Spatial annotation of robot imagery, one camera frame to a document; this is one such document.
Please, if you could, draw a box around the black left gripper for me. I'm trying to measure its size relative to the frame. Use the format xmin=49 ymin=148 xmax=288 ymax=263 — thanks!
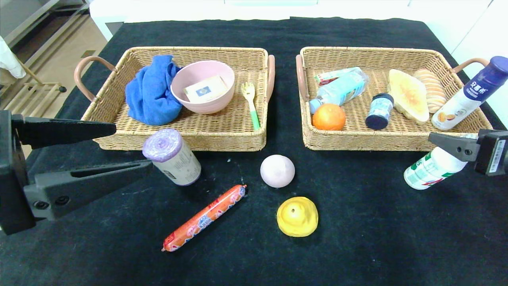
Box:
xmin=0 ymin=109 xmax=154 ymax=235

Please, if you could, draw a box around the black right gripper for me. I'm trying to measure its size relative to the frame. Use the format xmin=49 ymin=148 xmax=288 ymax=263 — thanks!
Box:
xmin=428 ymin=129 xmax=508 ymax=176

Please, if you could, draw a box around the white milk bottle green label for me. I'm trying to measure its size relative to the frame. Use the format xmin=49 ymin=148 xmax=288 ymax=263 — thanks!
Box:
xmin=403 ymin=133 xmax=483 ymax=190

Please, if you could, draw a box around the croissant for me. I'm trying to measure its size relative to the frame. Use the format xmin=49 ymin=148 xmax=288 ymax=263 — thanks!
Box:
xmin=387 ymin=69 xmax=430 ymax=123

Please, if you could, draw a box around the yellow lemon toy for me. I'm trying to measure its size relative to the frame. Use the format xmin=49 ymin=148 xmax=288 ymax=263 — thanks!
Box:
xmin=277 ymin=197 xmax=319 ymax=238

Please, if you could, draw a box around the white bottle with blue cap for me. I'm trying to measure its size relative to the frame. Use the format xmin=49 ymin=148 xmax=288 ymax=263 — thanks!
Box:
xmin=431 ymin=56 xmax=508 ymax=131

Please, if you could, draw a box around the striped long bread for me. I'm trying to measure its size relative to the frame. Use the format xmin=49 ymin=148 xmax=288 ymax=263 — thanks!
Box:
xmin=413 ymin=69 xmax=447 ymax=114

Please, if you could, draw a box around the wooden rolling rack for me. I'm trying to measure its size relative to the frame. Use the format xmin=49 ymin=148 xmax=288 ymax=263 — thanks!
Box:
xmin=0 ymin=64 xmax=68 ymax=120

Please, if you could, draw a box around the small dark blue jar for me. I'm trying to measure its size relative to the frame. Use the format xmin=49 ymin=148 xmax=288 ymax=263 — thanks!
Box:
xmin=365 ymin=93 xmax=394 ymax=130

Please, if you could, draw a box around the blue cloth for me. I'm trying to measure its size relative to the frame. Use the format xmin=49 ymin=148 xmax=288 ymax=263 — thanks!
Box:
xmin=125 ymin=55 xmax=184 ymax=126

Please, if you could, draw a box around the purple garbage bag roll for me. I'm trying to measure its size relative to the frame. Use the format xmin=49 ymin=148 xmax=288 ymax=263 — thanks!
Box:
xmin=142 ymin=128 xmax=202 ymax=186

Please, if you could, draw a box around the white hanging cloth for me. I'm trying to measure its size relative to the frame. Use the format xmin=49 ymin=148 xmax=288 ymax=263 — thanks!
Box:
xmin=0 ymin=35 xmax=28 ymax=79

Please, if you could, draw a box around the water bottle light blue label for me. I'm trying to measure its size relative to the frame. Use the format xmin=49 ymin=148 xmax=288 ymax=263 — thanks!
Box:
xmin=309 ymin=71 xmax=369 ymax=115

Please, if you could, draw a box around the orange fruit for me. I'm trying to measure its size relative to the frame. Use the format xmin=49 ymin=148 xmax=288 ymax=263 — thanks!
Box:
xmin=312 ymin=104 xmax=346 ymax=131

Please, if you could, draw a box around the green and red gum box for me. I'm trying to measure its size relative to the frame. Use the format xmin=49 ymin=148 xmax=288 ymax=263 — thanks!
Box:
xmin=314 ymin=68 xmax=362 ymax=87

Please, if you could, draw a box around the orange wrapped sausage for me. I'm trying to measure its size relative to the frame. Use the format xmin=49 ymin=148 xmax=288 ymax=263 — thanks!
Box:
xmin=162 ymin=184 xmax=248 ymax=252

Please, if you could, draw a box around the pink bowl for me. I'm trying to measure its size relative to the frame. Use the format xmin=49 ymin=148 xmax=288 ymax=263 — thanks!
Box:
xmin=171 ymin=61 xmax=235 ymax=115

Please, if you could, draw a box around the white card box blue logo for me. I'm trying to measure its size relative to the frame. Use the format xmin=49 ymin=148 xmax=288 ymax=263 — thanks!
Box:
xmin=184 ymin=76 xmax=229 ymax=104

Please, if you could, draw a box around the pale pink round bun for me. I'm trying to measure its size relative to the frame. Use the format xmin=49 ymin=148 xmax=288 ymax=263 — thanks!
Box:
xmin=260 ymin=155 xmax=296 ymax=188

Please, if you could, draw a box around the white table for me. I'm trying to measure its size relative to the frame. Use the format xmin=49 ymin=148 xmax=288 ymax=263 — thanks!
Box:
xmin=90 ymin=0 xmax=437 ymax=42

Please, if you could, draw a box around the wicker basket with pink handles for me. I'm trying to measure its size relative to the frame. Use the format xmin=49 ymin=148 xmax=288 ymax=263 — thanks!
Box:
xmin=75 ymin=47 xmax=276 ymax=152
xmin=296 ymin=47 xmax=494 ymax=152

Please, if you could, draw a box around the grey metal shelf frame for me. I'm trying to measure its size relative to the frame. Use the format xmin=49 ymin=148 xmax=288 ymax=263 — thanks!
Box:
xmin=0 ymin=0 xmax=92 ymax=54

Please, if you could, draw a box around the yellow fork with green handle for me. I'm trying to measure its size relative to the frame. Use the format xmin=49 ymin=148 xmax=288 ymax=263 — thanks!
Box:
xmin=241 ymin=82 xmax=261 ymax=132

